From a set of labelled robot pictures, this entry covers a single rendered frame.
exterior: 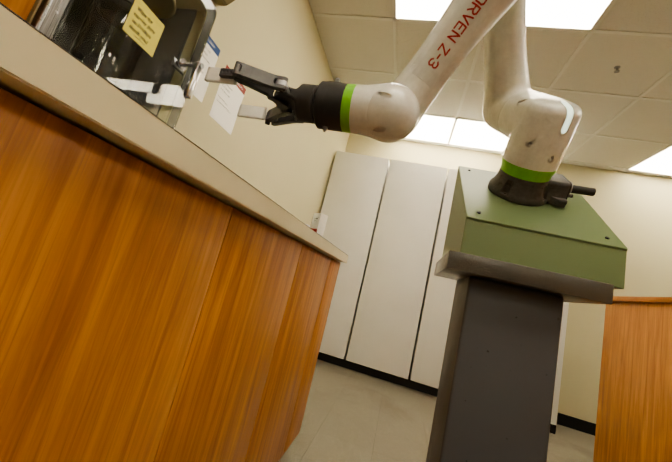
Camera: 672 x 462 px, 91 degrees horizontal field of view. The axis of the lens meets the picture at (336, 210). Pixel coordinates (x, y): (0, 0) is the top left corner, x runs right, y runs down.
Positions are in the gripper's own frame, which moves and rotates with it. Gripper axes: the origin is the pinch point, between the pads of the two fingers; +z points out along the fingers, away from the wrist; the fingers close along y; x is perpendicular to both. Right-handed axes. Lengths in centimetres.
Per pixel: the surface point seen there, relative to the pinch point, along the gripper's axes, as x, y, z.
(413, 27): -150, -147, -18
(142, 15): -7.4, 12.6, 14.4
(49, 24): 5.9, 24.9, 14.6
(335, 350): 101, -284, 6
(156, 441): 63, 5, -11
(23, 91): 23.8, 39.7, -11.6
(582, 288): 23, -19, -78
